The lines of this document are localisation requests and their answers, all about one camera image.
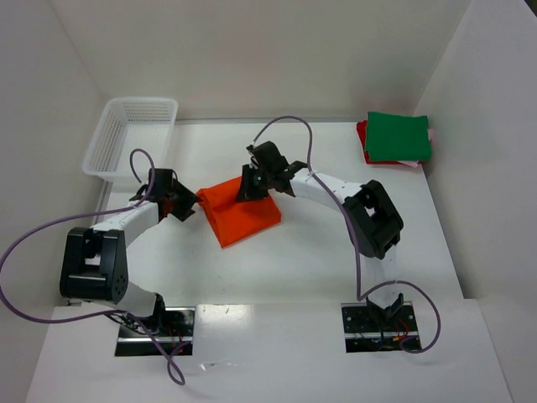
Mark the pink folded t shirt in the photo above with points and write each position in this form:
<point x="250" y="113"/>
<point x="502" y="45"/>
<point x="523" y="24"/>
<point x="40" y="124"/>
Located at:
<point x="415" y="164"/>

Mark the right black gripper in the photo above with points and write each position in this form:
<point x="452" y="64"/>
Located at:
<point x="253" y="181"/>

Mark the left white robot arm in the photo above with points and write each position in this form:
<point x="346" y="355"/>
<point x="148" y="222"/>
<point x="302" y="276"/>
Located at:
<point x="95" y="263"/>

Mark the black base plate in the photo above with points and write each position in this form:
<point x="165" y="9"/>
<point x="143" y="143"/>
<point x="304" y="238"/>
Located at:
<point x="176" y="336"/>
<point x="363" y="335"/>

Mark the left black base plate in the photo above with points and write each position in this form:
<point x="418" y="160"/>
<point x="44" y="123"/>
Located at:
<point x="176" y="336"/>

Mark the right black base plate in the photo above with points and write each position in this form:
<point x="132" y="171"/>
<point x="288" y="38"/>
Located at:
<point x="363" y="335"/>

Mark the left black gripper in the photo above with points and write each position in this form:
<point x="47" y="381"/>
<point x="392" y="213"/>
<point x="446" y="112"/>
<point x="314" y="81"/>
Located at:
<point x="183" y="199"/>

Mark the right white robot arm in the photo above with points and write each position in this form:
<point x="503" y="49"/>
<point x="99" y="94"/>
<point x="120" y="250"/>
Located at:
<point x="373" y="223"/>

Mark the white plastic basket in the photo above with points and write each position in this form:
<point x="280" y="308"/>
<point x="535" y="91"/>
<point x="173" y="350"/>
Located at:
<point x="129" y="123"/>

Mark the green folded t shirt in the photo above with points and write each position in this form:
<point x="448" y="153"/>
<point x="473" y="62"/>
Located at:
<point x="392" y="137"/>

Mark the orange t shirt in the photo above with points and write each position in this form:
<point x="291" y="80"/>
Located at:
<point x="232" y="221"/>

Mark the red folded t shirt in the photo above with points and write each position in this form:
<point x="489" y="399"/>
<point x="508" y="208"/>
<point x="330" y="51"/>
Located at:
<point x="362" y="135"/>

